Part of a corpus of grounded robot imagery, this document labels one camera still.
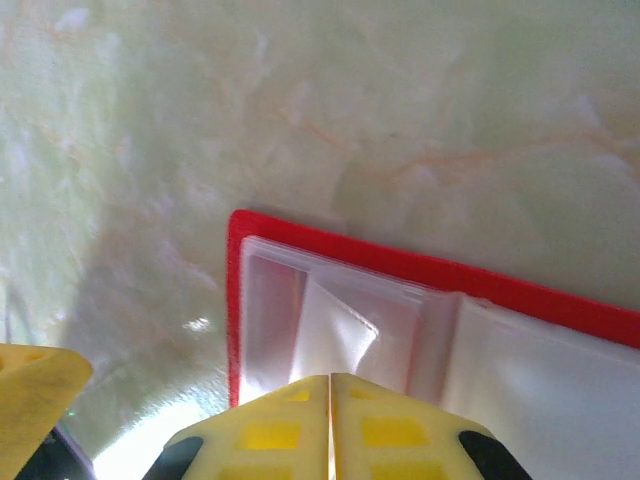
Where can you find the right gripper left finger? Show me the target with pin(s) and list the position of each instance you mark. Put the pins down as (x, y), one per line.
(270, 435)

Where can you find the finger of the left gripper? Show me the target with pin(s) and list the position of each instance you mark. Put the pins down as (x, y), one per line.
(35, 395)

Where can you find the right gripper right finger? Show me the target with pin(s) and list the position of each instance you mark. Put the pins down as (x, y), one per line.
(395, 440)

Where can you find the red card holder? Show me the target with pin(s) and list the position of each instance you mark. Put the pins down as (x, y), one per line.
(525, 375)

